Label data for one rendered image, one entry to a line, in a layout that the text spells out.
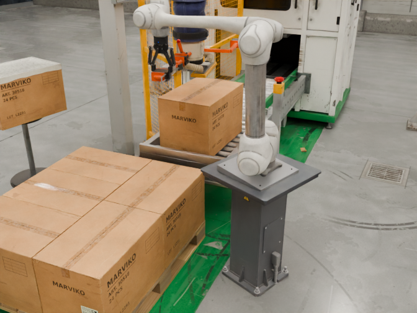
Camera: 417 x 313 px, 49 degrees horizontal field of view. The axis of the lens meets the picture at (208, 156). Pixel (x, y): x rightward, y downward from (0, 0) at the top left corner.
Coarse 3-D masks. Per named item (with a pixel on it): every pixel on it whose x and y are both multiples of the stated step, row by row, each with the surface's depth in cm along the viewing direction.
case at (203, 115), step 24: (168, 96) 322; (192, 96) 322; (216, 96) 322; (240, 96) 352; (168, 120) 323; (192, 120) 314; (216, 120) 319; (240, 120) 362; (168, 144) 331; (192, 144) 322; (216, 144) 326
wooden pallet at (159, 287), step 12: (204, 228) 328; (192, 240) 320; (180, 252) 294; (192, 252) 314; (180, 264) 301; (168, 276) 283; (156, 288) 275; (144, 300) 257; (156, 300) 272; (12, 312) 251; (24, 312) 246; (132, 312) 246; (144, 312) 262
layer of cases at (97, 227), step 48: (48, 192) 282; (96, 192) 282; (144, 192) 282; (192, 192) 296; (0, 240) 237; (48, 240) 237; (96, 240) 237; (144, 240) 245; (0, 288) 246; (48, 288) 229; (96, 288) 214; (144, 288) 255
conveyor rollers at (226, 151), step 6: (270, 84) 488; (270, 90) 471; (270, 108) 421; (240, 132) 371; (234, 138) 356; (228, 144) 348; (234, 144) 347; (222, 150) 341; (228, 150) 340; (222, 156) 333
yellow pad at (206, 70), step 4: (212, 64) 314; (216, 64) 319; (204, 68) 304; (208, 68) 305; (212, 68) 309; (196, 72) 296; (204, 72) 295; (208, 72) 299; (192, 76) 294; (196, 76) 293; (200, 76) 293; (204, 76) 292
